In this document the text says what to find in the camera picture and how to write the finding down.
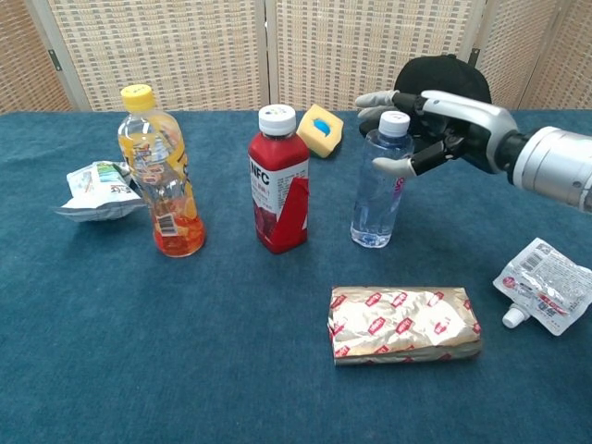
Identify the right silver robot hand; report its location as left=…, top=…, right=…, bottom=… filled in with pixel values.
left=354, top=89, right=522, bottom=179

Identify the clear water bottle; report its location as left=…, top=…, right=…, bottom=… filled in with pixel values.
left=350, top=110, right=415, bottom=249

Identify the red juice bottle white cap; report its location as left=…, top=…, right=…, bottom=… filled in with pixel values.
left=248, top=104, right=311, bottom=255

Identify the orange drink bottle yellow cap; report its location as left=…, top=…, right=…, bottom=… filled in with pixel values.
left=117, top=84, right=206, bottom=258

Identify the black baseball cap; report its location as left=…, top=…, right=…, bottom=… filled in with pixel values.
left=392, top=54, right=492, bottom=112

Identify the yellow sponge with blue patch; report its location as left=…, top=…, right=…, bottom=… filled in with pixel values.
left=295, top=104, right=345, bottom=160

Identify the white spout pouch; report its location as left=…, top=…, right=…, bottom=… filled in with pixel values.
left=492, top=237, right=592, bottom=337

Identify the gold foil wrapped pack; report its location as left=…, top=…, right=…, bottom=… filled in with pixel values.
left=327, top=285, right=483, bottom=367

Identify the woven folding screen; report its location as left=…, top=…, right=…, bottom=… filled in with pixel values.
left=0, top=0, right=592, bottom=115

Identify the blue table cloth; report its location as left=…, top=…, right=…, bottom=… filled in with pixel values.
left=0, top=109, right=592, bottom=444

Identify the white snack bag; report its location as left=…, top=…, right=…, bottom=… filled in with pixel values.
left=53, top=160, right=148, bottom=224

